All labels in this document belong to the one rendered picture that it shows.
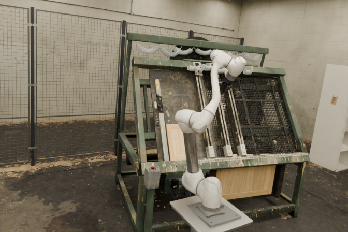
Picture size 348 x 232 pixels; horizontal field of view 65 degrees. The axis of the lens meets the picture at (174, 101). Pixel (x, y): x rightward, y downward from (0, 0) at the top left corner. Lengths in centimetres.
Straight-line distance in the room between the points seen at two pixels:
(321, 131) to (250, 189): 287
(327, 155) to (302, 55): 306
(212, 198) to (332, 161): 427
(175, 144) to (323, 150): 398
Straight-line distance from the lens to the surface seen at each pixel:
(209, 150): 307
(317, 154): 643
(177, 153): 296
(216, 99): 213
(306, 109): 812
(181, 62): 334
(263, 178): 390
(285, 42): 863
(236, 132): 334
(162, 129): 295
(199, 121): 203
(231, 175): 357
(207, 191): 229
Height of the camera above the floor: 202
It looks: 11 degrees down
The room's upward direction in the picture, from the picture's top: 5 degrees clockwise
